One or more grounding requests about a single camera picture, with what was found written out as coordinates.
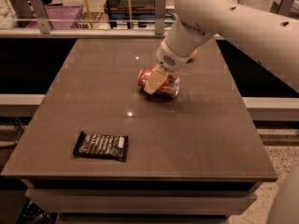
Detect metal railing post left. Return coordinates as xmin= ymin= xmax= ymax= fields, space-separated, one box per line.
xmin=30 ymin=0 xmax=51 ymax=34

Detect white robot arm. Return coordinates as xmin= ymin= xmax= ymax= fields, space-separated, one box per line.
xmin=144 ymin=0 xmax=299 ymax=94

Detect glass railing panel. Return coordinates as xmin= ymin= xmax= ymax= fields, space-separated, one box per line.
xmin=0 ymin=0 xmax=299 ymax=33

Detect black snack bar wrapper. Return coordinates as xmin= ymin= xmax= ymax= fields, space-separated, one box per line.
xmin=73 ymin=131 xmax=128 ymax=162

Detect orange fruit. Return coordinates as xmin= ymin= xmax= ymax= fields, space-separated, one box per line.
xmin=189 ymin=49 xmax=198 ymax=60

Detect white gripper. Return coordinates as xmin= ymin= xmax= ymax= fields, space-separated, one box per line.
xmin=144 ymin=39 xmax=192 ymax=94

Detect red coke can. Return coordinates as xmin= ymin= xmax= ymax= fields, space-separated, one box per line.
xmin=137 ymin=68 xmax=180 ymax=98

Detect metal railing post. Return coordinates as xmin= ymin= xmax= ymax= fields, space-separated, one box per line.
xmin=270 ymin=0 xmax=299 ymax=18
xmin=30 ymin=0 xmax=51 ymax=34
xmin=155 ymin=0 xmax=165 ymax=35

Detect metal railing post middle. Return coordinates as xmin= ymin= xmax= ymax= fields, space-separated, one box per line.
xmin=155 ymin=0 xmax=165 ymax=35

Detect purple plastic crate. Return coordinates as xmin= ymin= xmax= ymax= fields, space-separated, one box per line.
xmin=26 ymin=4 xmax=86 ymax=30

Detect metal railing post right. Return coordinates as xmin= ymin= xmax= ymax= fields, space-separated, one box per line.
xmin=270 ymin=0 xmax=299 ymax=18

